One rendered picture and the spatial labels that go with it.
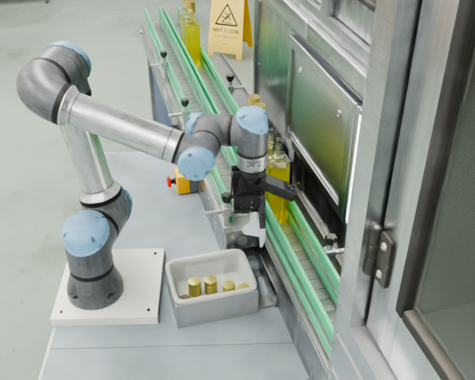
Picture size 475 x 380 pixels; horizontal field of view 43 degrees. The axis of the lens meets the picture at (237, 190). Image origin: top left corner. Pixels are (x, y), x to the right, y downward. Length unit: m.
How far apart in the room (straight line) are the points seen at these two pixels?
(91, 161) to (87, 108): 0.26
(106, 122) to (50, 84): 0.15
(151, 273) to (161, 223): 0.27
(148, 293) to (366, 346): 1.07
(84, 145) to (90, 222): 0.20
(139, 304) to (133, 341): 0.11
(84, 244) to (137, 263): 0.28
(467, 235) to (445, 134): 0.08
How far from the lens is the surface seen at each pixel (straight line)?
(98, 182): 1.62
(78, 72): 1.50
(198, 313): 1.61
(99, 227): 1.57
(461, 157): 0.49
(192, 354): 1.57
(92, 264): 1.59
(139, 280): 1.74
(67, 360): 1.61
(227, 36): 5.09
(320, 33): 1.63
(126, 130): 1.35
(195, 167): 1.31
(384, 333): 0.67
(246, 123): 1.40
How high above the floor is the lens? 1.94
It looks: 34 degrees down
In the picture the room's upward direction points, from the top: straight up
